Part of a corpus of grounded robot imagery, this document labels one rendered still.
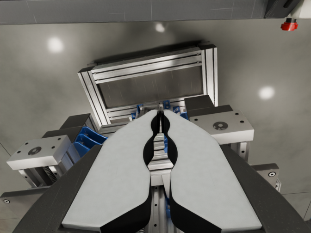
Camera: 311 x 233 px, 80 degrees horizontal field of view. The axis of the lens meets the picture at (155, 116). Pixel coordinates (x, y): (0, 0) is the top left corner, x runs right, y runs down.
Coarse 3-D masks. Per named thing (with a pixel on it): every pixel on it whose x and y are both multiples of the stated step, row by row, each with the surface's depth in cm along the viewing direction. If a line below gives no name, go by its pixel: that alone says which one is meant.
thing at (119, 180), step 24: (144, 120) 11; (120, 144) 9; (144, 144) 9; (96, 168) 8; (120, 168) 8; (144, 168) 8; (96, 192) 7; (120, 192) 7; (144, 192) 7; (72, 216) 6; (96, 216) 6; (120, 216) 6; (144, 216) 7
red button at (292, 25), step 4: (288, 20) 47; (292, 20) 46; (284, 24) 48; (288, 24) 47; (292, 24) 47; (296, 24) 47; (284, 28) 48; (288, 28) 47; (292, 28) 47; (296, 28) 47
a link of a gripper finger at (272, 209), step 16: (224, 144) 9; (240, 160) 8; (240, 176) 7; (256, 176) 7; (256, 192) 7; (272, 192) 7; (256, 208) 6; (272, 208) 6; (288, 208) 6; (272, 224) 6; (288, 224) 6; (304, 224) 6
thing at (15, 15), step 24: (0, 0) 34; (24, 0) 34; (48, 0) 34; (72, 0) 33; (96, 0) 33; (120, 0) 33; (144, 0) 33; (168, 0) 33; (192, 0) 33; (216, 0) 33; (240, 0) 33; (264, 0) 33; (0, 24) 36; (24, 24) 36
